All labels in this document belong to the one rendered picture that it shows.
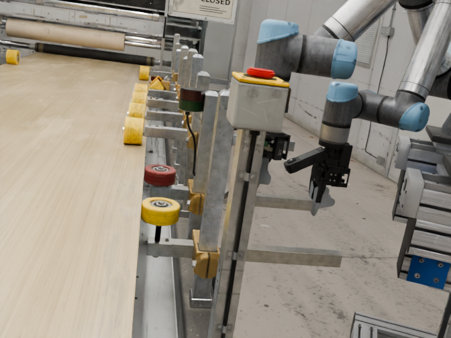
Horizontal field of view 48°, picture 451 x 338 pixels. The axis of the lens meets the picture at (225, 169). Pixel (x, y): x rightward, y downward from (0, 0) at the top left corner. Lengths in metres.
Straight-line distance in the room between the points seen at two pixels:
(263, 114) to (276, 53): 0.32
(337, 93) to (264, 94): 0.64
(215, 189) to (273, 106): 0.35
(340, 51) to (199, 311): 0.60
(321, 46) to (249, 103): 0.35
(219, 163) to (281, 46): 0.25
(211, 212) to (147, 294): 0.36
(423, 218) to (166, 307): 0.64
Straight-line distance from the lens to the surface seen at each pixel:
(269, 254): 1.14
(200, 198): 1.25
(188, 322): 1.07
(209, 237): 1.05
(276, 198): 1.36
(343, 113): 1.32
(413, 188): 1.27
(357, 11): 1.15
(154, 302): 1.28
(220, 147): 0.99
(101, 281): 0.78
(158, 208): 1.04
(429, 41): 1.41
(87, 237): 0.92
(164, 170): 1.31
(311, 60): 1.00
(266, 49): 1.00
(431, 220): 1.29
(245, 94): 0.69
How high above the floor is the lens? 1.29
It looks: 16 degrees down
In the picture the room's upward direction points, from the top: 8 degrees clockwise
